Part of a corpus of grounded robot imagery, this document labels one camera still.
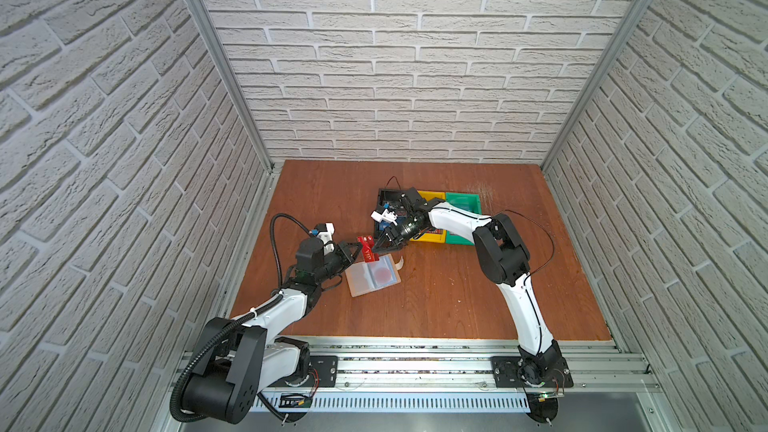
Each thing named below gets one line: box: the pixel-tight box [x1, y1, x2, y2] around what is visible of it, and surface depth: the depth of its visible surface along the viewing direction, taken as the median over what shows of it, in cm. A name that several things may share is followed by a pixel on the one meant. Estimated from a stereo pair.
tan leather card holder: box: [345, 253, 404, 297], surface depth 91 cm
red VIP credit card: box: [357, 235, 380, 263], surface depth 87 cm
